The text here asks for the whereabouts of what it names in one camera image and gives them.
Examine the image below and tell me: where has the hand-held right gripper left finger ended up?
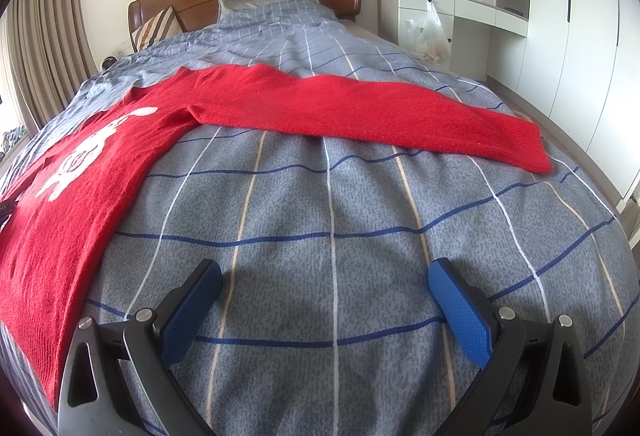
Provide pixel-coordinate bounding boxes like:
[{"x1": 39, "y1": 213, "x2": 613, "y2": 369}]
[{"x1": 57, "y1": 259, "x2": 223, "y2": 436}]

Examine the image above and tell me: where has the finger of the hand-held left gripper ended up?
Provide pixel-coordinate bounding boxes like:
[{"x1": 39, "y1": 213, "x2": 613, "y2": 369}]
[{"x1": 0, "y1": 199, "x2": 19, "y2": 231}]

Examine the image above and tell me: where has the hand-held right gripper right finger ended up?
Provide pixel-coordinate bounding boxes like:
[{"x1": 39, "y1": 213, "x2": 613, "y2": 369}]
[{"x1": 427, "y1": 258, "x2": 593, "y2": 436}]

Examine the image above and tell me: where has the red knitted sweater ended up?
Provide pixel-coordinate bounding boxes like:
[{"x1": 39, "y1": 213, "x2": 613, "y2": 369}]
[{"x1": 0, "y1": 63, "x2": 553, "y2": 409}]

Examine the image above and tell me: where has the pile of clothes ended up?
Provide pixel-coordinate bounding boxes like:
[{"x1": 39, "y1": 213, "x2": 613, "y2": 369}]
[{"x1": 0, "y1": 128, "x2": 26, "y2": 159}]

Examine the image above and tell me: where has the grey checked duvet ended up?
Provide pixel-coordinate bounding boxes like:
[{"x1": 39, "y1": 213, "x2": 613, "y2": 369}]
[{"x1": 0, "y1": 0, "x2": 633, "y2": 436}]

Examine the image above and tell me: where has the beige curtain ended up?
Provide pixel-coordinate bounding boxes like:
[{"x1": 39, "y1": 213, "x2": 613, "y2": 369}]
[{"x1": 0, "y1": 0, "x2": 98, "y2": 157}]

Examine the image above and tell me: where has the striped cushion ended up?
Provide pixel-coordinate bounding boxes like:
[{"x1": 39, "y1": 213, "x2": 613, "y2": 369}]
[{"x1": 136, "y1": 6, "x2": 185, "y2": 51}]

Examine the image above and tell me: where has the clear plastic bag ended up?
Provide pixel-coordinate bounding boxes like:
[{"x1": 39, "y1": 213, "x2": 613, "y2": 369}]
[{"x1": 404, "y1": 0, "x2": 451, "y2": 61}]

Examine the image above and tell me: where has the white wardrobe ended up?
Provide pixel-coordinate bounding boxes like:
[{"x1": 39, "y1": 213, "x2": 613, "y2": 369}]
[{"x1": 487, "y1": 0, "x2": 640, "y2": 211}]

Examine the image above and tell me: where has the grey pillow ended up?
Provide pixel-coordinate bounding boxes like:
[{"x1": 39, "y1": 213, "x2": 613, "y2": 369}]
[{"x1": 217, "y1": 0, "x2": 321, "y2": 24}]

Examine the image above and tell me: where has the white desk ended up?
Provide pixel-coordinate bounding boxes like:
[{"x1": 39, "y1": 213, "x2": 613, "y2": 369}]
[{"x1": 377, "y1": 0, "x2": 531, "y2": 76}]

